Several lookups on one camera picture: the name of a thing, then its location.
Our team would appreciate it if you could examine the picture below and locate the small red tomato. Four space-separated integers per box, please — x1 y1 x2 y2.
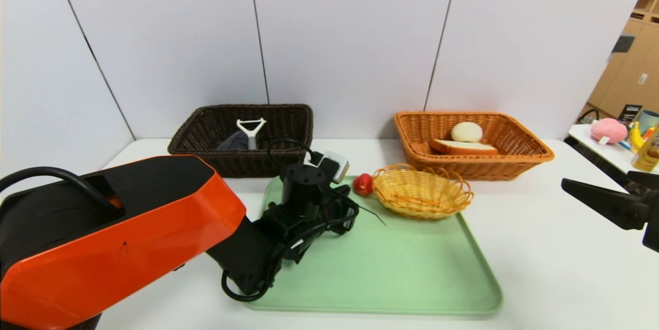
353 173 374 197

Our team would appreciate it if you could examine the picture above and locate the white peeler with grey handle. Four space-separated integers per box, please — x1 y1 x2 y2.
236 118 267 151

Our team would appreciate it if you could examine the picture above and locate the dark grey towel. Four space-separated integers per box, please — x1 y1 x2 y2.
215 131 250 151

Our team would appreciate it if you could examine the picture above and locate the white bread slice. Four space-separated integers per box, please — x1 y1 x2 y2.
430 138 500 156

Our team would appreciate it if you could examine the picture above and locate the white bun with orange top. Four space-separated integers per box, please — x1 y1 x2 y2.
451 121 484 144

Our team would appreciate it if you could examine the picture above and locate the large dark brown wicker basket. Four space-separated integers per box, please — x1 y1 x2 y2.
167 104 314 178

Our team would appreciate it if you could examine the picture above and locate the small yellow wicker basket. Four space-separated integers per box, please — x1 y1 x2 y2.
372 163 474 220

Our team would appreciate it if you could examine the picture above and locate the large orange wicker basket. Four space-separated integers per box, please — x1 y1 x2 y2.
394 111 556 182

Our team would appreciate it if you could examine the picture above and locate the light green plastic tray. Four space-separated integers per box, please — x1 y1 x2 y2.
246 175 504 315

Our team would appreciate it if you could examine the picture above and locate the white side table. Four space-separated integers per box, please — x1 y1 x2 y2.
564 123 659 176

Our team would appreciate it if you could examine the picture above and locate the pink plush toy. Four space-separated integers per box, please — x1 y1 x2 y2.
590 118 629 145

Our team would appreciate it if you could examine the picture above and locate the small black card box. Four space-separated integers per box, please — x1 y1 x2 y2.
617 105 643 125

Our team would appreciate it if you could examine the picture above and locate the yellow banana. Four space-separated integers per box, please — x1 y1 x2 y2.
628 121 647 151

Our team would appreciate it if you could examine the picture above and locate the grey box on cabinet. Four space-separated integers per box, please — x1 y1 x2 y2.
612 34 635 54

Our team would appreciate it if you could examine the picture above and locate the yellow drink bottle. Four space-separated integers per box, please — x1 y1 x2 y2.
631 129 659 173

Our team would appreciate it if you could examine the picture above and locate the teal cup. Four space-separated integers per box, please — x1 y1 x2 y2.
637 110 659 135

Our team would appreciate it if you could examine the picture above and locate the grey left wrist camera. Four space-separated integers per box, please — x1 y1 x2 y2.
319 151 350 184

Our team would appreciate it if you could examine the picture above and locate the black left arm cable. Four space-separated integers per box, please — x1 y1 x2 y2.
267 138 322 166

